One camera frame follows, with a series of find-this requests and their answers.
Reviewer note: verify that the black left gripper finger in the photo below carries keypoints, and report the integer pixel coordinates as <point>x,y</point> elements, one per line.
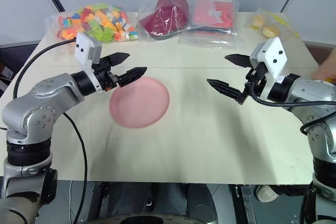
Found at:
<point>132,75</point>
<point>119,58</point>

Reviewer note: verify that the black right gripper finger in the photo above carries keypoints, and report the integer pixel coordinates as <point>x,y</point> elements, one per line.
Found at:
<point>227,87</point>
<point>240,61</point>

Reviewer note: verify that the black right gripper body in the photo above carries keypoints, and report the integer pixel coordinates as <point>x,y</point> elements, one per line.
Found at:
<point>256,81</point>

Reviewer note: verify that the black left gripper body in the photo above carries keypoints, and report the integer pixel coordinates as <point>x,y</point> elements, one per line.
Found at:
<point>105,78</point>

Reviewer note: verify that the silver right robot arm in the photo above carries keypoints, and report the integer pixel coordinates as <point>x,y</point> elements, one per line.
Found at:
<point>309,90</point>

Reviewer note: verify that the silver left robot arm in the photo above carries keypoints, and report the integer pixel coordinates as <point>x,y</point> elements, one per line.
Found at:
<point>31,113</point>

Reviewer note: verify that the dark rounded robot base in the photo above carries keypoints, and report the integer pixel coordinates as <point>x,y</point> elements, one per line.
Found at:
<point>157,203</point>

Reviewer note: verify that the pink round plate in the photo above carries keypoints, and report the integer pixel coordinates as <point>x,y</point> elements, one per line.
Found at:
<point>141,103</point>

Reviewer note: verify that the person's bare hand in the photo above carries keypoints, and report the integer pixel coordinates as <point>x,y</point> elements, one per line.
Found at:
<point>326,64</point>

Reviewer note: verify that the bag of colourful toy bricks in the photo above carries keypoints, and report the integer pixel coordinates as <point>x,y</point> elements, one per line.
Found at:
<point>99,22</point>

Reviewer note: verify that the round yellow bread roll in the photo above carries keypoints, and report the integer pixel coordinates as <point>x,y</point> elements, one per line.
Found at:
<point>271,31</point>
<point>258,21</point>

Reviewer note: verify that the clear bag of red cloths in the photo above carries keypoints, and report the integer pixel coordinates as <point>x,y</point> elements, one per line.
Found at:
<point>212,14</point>

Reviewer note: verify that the clear plastic cap bag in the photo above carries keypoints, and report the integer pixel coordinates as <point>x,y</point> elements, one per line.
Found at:
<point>147,9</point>

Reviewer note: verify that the clear bag with yellow print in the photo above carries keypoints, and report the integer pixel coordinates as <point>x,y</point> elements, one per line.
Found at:
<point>284,24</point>

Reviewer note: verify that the dark red baseball cap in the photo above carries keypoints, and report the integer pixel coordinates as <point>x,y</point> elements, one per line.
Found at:
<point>168,15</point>

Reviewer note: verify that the dark low cabinet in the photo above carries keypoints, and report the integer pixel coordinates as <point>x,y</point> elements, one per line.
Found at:
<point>15,56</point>

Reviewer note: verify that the white sneaker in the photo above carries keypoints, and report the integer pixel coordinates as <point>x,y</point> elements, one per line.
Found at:
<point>266,193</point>

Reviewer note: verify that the black metal table leg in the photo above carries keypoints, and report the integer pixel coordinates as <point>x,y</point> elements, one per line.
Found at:
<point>242,204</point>
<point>98,200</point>

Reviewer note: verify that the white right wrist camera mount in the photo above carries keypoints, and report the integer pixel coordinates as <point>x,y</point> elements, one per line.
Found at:
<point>274,56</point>

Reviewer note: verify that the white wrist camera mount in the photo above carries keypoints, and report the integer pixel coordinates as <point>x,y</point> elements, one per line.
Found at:
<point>274,56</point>
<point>83,48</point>

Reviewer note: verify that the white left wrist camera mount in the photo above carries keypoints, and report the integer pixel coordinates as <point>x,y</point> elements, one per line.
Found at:
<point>83,48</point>

